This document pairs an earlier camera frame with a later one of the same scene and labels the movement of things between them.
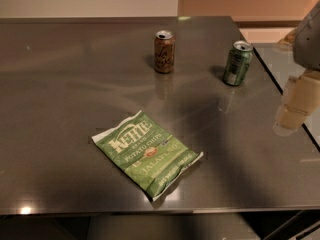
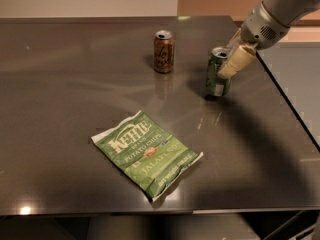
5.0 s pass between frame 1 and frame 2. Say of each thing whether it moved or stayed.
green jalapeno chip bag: stayed
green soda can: moved
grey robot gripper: moved
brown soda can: stayed
